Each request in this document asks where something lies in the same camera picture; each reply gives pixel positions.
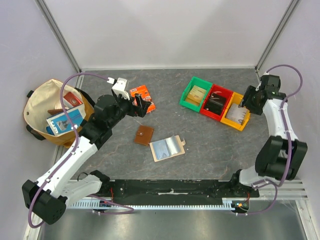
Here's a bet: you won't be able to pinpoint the blue white product box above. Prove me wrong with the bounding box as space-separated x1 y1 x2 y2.
46 104 86 136

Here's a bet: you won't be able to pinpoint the green plastic bin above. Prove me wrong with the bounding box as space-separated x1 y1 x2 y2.
179 76 213 113

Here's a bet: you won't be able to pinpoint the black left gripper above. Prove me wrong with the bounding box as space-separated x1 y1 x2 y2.
108 92 151 128

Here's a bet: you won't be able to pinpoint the black cards in red bin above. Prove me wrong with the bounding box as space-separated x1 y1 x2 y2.
204 92 227 115

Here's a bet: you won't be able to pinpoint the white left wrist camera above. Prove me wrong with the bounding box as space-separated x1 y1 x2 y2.
107 77 130 100

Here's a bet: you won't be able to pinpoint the red white product box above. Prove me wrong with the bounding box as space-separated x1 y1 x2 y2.
62 92 83 109

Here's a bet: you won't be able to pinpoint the red plastic bin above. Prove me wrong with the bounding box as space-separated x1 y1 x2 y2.
199 84 234 122

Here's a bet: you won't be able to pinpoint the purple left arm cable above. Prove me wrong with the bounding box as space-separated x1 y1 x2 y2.
27 72 136 229

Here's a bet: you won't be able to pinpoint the brown leather card wallet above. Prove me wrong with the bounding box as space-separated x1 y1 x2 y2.
134 125 154 146

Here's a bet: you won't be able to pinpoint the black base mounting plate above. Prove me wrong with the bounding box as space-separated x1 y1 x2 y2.
97 179 260 206

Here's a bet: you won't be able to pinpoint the gold cards in green bin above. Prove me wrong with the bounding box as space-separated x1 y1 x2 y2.
185 85 207 107

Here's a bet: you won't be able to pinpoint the orange screw box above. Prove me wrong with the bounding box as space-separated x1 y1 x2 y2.
129 85 156 114

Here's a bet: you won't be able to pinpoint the grey slotted cable duct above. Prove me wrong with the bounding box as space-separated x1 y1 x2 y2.
67 197 235 211

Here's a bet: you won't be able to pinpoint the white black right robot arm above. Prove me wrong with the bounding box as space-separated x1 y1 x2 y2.
229 73 308 197

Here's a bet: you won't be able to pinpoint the beige card holder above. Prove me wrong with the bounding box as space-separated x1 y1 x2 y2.
149 135 186 162

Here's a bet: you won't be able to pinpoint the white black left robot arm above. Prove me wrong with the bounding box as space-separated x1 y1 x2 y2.
22 93 151 228

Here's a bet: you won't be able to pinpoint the silver white credit card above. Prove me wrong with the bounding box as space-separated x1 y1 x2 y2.
225 103 248 125

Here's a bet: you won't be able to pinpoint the yellow plastic bin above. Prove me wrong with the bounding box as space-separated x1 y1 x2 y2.
220 92 251 132

